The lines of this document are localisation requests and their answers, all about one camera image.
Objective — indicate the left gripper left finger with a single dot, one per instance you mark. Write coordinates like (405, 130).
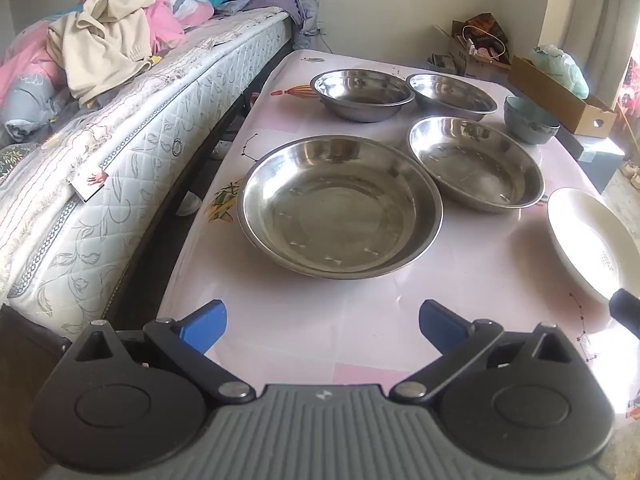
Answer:
(183, 344)

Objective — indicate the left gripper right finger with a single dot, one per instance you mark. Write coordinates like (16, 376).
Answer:
(461, 344)

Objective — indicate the white ceramic plate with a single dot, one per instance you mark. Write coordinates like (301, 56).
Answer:
(593, 244)

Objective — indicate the medium steel plate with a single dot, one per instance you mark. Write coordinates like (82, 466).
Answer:
(478, 166)

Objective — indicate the large steel plate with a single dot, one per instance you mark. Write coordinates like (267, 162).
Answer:
(340, 207)

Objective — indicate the teal ceramic bowl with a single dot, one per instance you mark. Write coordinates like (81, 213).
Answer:
(529, 122)

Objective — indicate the steel bowl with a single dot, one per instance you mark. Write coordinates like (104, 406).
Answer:
(442, 95)
(364, 96)

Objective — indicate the grey storage box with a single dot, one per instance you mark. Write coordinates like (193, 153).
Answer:
(598, 158)

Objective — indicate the quilted mattress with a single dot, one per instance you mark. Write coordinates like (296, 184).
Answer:
(75, 210)

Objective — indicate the brown cardboard box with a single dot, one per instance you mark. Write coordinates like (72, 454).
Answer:
(588, 117)

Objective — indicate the green plastic bag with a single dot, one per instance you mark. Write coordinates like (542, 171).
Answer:
(561, 67)

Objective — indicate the pink floral blanket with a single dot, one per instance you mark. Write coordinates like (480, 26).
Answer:
(30, 68)

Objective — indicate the open carton with clutter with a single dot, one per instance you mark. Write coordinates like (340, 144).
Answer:
(469, 50)

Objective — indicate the beige cloth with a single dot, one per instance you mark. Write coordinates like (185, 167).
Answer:
(101, 46)

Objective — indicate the purple grey bedsheet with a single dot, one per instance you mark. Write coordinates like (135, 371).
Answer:
(304, 13)

